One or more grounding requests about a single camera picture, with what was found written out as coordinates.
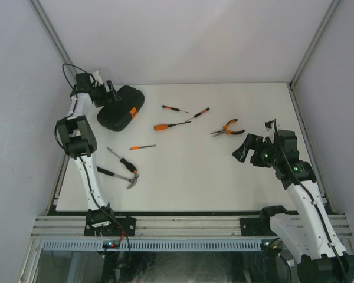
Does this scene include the aluminium frame rail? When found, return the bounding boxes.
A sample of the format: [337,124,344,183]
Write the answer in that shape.
[31,215,350,238]

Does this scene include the small orange precision screwdriver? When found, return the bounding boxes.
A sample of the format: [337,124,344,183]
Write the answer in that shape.
[162,104,189,114]

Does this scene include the small claw hammer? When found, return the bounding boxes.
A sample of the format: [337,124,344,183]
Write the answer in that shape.
[97,166,139,189]

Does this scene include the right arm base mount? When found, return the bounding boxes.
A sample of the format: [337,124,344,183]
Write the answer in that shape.
[240,205,288,237]

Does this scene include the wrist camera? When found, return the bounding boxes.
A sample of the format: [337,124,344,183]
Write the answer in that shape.
[92,70,104,86]
[263,119,276,142]

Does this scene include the black plastic tool case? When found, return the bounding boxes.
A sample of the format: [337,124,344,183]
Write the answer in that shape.
[97,85,145,132]

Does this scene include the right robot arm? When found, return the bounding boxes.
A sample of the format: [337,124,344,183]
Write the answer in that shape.
[232,130,354,282]

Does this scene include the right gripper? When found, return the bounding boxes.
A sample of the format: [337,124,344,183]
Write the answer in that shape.
[232,133,280,168]

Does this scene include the orange handled needle-nose pliers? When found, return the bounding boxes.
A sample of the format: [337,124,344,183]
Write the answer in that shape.
[211,119,245,137]

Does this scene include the black handled screwdriver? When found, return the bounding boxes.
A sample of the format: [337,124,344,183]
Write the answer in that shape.
[107,147,138,174]

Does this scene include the small orange chisel bit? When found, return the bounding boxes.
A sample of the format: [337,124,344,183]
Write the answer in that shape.
[129,144,157,150]

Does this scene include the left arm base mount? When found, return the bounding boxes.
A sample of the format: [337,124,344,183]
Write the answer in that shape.
[84,209,136,237]

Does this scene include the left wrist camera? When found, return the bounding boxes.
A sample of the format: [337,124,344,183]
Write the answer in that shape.
[92,70,104,86]

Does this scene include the blue slotted cable duct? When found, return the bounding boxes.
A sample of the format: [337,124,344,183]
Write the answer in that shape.
[42,239,263,252]

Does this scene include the large orange handled screwdriver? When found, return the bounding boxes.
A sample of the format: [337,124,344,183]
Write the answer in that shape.
[153,121,191,131]

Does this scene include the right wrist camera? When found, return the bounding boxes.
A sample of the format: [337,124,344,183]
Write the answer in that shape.
[263,119,276,142]

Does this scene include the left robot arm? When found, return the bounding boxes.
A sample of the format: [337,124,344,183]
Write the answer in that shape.
[54,71,123,236]

